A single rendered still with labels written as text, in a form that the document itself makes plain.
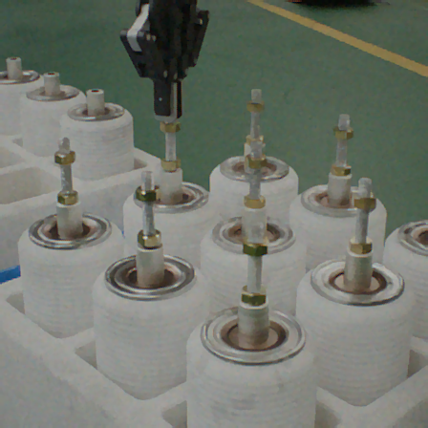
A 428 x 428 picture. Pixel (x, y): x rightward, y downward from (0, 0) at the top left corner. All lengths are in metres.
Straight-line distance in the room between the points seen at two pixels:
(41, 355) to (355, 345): 0.26
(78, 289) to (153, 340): 0.11
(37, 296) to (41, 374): 0.07
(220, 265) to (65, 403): 0.17
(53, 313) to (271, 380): 0.26
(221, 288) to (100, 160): 0.40
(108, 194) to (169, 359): 0.43
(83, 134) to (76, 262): 0.37
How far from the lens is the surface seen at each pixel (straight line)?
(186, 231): 0.79
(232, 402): 0.57
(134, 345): 0.65
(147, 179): 0.63
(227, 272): 0.71
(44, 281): 0.74
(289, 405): 0.58
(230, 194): 0.86
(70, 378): 0.68
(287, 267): 0.71
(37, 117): 1.17
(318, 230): 0.79
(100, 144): 1.07
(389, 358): 0.66
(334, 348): 0.65
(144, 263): 0.65
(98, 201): 1.05
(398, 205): 1.47
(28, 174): 1.14
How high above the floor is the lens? 0.57
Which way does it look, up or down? 23 degrees down
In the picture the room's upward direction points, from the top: straight up
